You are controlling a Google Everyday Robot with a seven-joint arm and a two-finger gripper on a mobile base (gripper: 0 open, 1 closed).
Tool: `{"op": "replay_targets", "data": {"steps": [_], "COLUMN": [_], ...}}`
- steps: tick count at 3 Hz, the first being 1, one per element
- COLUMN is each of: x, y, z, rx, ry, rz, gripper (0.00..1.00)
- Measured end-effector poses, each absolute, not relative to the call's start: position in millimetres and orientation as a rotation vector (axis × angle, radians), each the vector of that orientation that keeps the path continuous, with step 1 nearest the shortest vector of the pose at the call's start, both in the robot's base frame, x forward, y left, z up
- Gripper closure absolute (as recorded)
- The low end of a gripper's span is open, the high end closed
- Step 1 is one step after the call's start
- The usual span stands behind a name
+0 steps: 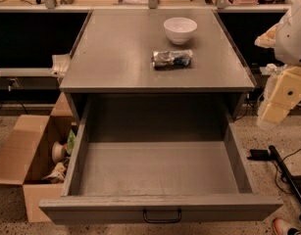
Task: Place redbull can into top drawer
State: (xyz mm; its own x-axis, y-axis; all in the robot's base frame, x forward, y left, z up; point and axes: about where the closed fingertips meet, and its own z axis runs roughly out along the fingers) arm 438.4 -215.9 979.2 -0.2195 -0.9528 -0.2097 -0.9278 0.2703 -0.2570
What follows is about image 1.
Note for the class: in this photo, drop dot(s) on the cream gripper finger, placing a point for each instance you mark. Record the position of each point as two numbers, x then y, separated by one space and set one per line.
267 39
282 93

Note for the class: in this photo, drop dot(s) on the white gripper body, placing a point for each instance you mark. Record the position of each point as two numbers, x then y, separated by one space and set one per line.
293 38

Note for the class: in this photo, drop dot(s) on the crushed redbull can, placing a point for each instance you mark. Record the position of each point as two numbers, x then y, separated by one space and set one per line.
172 58

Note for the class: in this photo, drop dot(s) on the grey drawer cabinet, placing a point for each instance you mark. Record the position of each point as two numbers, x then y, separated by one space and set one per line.
114 55

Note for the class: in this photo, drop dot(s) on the open grey top drawer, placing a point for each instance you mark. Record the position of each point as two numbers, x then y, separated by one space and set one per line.
158 153

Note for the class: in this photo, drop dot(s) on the black power adapter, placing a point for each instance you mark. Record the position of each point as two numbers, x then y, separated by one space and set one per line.
259 155

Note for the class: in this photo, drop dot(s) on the black floor pole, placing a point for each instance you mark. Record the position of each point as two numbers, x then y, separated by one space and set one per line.
286 173

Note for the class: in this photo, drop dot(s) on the white ceramic bowl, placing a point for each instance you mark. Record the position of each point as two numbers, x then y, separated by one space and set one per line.
179 30

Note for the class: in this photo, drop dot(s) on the red white shoe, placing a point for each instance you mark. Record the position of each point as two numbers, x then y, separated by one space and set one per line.
282 227

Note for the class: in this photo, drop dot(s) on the green snack bag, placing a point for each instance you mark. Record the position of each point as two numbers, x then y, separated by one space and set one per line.
71 142

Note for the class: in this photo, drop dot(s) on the white cup in box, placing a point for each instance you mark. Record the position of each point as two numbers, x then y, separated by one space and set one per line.
58 152

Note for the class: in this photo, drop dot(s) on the crumpled wrapper in box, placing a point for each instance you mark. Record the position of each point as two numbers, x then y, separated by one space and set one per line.
57 175

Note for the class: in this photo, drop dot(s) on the open cardboard box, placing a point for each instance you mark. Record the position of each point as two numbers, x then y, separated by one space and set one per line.
26 156

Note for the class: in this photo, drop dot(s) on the black drawer handle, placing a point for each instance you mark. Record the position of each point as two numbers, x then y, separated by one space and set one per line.
162 217

